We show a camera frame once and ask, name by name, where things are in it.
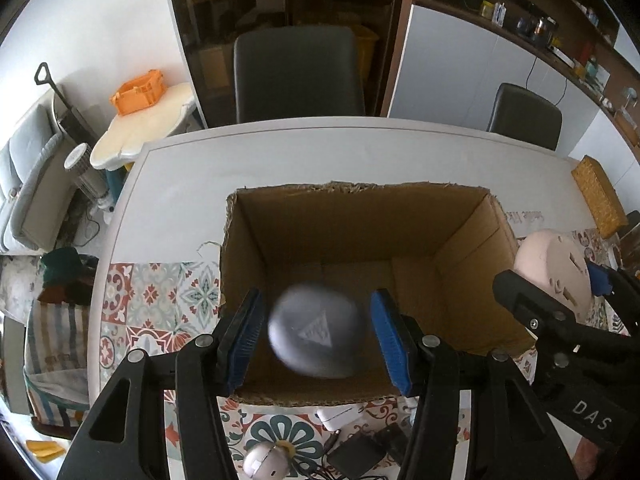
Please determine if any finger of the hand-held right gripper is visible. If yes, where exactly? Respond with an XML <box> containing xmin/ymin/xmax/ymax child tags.
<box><xmin>492</xmin><ymin>270</ymin><xmax>601</xmax><ymax>346</ymax></box>
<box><xmin>587</xmin><ymin>261</ymin><xmax>640</xmax><ymax>341</ymax></box>

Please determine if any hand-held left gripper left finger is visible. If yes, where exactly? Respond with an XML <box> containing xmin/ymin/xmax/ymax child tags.
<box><xmin>56</xmin><ymin>287</ymin><xmax>266</xmax><ymax>480</ymax></box>

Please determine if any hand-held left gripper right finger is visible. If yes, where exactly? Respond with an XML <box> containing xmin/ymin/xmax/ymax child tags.
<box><xmin>369</xmin><ymin>287</ymin><xmax>573</xmax><ymax>480</ymax></box>

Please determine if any pink round disc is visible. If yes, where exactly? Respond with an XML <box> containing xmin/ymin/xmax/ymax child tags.
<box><xmin>514</xmin><ymin>229</ymin><xmax>593</xmax><ymax>326</ymax></box>

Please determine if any grey oval case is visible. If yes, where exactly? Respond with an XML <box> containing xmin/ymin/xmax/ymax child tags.
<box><xmin>267</xmin><ymin>282</ymin><xmax>375</xmax><ymax>380</ymax></box>

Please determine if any white power adapter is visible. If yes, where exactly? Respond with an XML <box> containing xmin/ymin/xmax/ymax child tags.
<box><xmin>316</xmin><ymin>402</ymin><xmax>368</xmax><ymax>432</ymax></box>

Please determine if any brown cardboard box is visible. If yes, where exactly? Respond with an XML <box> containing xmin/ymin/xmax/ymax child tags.
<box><xmin>218</xmin><ymin>181</ymin><xmax>538</xmax><ymax>407</ymax></box>

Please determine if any floral patterned table mat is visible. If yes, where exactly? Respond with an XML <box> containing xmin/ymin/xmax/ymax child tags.
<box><xmin>98</xmin><ymin>227</ymin><xmax>633</xmax><ymax>480</ymax></box>

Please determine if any black power adapter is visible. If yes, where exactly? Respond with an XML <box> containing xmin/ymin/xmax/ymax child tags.
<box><xmin>326</xmin><ymin>432</ymin><xmax>387</xmax><ymax>480</ymax></box>

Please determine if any silver round gadget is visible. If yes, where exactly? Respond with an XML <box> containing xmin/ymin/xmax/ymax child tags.
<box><xmin>243</xmin><ymin>442</ymin><xmax>293</xmax><ymax>480</ymax></box>

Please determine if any small black chair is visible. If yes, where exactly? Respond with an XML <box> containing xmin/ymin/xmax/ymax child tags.
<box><xmin>487</xmin><ymin>83</ymin><xmax>563</xmax><ymax>152</ymax></box>

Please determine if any striped fabric bag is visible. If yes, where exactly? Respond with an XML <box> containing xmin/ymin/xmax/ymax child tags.
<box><xmin>22</xmin><ymin>300</ymin><xmax>101</xmax><ymax>428</ymax></box>

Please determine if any dark green hat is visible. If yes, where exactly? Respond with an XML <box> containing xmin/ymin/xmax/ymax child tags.
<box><xmin>37</xmin><ymin>247</ymin><xmax>100</xmax><ymax>306</ymax></box>

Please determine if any yellow flat item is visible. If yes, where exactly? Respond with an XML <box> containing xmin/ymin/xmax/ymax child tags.
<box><xmin>25</xmin><ymin>439</ymin><xmax>67</xmax><ymax>462</ymax></box>

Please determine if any white cylindrical fan heater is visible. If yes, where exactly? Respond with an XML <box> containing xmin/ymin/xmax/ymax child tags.
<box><xmin>64</xmin><ymin>143</ymin><xmax>117</xmax><ymax>211</ymax></box>

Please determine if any white side table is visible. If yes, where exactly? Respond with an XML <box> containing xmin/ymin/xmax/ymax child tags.
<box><xmin>90</xmin><ymin>82</ymin><xmax>197</xmax><ymax>171</ymax></box>

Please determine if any orange plastic basket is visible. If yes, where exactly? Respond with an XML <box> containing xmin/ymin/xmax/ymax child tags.
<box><xmin>110</xmin><ymin>71</ymin><xmax>166</xmax><ymax>116</ymax></box>

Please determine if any large black chair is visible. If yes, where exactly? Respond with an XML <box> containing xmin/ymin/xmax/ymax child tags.
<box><xmin>233</xmin><ymin>25</ymin><xmax>367</xmax><ymax>124</ymax></box>

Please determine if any grey sofa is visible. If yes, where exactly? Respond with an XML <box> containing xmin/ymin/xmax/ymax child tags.
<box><xmin>0</xmin><ymin>92</ymin><xmax>68</xmax><ymax>253</ymax></box>

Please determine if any black cable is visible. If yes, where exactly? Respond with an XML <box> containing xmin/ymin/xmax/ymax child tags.
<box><xmin>525</xmin><ymin>52</ymin><xmax>569</xmax><ymax>107</ymax></box>

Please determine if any black handled tool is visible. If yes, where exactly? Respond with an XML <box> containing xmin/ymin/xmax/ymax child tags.
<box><xmin>34</xmin><ymin>62</ymin><xmax>98</xmax><ymax>143</ymax></box>

